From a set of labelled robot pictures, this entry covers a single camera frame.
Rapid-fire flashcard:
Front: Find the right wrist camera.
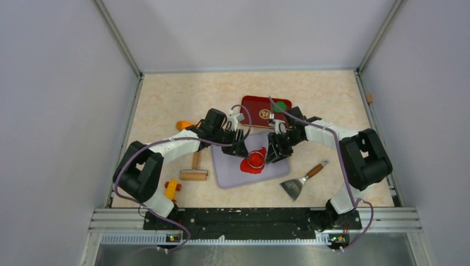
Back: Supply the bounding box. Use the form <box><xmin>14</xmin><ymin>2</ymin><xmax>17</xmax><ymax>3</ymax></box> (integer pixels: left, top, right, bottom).
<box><xmin>268</xmin><ymin>113</ymin><xmax>287</xmax><ymax>134</ymax></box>

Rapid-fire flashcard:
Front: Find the dark red lacquer tray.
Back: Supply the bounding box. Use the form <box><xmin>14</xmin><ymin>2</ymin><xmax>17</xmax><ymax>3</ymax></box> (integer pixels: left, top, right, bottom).
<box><xmin>241</xmin><ymin>95</ymin><xmax>292</xmax><ymax>129</ymax></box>

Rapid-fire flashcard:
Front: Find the metal ring cutter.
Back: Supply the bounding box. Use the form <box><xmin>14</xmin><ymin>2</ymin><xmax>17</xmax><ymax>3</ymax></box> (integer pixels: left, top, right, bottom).
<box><xmin>247</xmin><ymin>151</ymin><xmax>265</xmax><ymax>170</ymax></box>

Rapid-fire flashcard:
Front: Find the yellow toy car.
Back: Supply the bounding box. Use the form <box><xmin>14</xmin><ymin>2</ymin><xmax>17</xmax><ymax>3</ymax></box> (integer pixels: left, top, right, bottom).
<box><xmin>164</xmin><ymin>179</ymin><xmax>182</xmax><ymax>203</ymax></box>

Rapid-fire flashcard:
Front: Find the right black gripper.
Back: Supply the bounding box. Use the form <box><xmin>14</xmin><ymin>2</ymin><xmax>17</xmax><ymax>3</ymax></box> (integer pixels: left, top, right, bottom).
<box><xmin>266</xmin><ymin>130</ymin><xmax>304</xmax><ymax>164</ymax></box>

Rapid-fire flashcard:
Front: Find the orange plastic rolling pin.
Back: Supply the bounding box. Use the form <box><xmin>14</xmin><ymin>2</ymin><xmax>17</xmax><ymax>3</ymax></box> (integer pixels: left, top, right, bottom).
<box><xmin>176</xmin><ymin>120</ymin><xmax>200</xmax><ymax>131</ymax></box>

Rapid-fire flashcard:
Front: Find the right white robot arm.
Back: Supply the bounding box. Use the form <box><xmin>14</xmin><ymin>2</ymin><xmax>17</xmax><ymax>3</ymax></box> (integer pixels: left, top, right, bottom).
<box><xmin>265</xmin><ymin>107</ymin><xmax>392</xmax><ymax>228</ymax></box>

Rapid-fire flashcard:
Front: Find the red dough lump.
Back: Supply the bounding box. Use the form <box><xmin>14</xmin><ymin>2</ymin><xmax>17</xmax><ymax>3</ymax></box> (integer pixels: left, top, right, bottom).
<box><xmin>239</xmin><ymin>147</ymin><xmax>267</xmax><ymax>174</ymax></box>

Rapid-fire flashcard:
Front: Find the green round disc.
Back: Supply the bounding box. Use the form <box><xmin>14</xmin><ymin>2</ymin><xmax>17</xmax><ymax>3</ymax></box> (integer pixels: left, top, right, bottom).
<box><xmin>273</xmin><ymin>101</ymin><xmax>287</xmax><ymax>114</ymax></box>

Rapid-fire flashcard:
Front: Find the lavender plastic tray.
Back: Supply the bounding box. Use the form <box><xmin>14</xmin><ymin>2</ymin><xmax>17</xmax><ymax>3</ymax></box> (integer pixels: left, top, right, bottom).
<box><xmin>211</xmin><ymin>146</ymin><xmax>290</xmax><ymax>190</ymax></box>

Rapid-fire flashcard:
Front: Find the metal scraper wooden handle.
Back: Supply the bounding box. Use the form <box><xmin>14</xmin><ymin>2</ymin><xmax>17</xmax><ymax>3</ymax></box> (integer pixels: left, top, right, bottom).
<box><xmin>279</xmin><ymin>160</ymin><xmax>329</xmax><ymax>202</ymax></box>

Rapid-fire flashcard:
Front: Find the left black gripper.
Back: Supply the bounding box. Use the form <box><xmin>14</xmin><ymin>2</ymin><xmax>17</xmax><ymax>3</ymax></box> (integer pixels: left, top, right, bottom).
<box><xmin>212</xmin><ymin>127</ymin><xmax>249</xmax><ymax>158</ymax></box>

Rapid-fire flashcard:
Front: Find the wooden dough roller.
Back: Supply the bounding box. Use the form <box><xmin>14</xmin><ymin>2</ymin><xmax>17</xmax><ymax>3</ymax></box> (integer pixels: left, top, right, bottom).
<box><xmin>179</xmin><ymin>151</ymin><xmax>208</xmax><ymax>181</ymax></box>

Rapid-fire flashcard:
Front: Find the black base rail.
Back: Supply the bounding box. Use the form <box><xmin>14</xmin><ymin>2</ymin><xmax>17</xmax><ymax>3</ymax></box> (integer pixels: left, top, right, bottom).
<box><xmin>143</xmin><ymin>207</ymin><xmax>362</xmax><ymax>240</ymax></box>

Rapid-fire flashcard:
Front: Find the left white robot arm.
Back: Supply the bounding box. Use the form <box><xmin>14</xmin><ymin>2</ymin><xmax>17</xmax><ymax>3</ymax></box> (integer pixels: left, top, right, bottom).
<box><xmin>113</xmin><ymin>106</ymin><xmax>249</xmax><ymax>229</ymax></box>

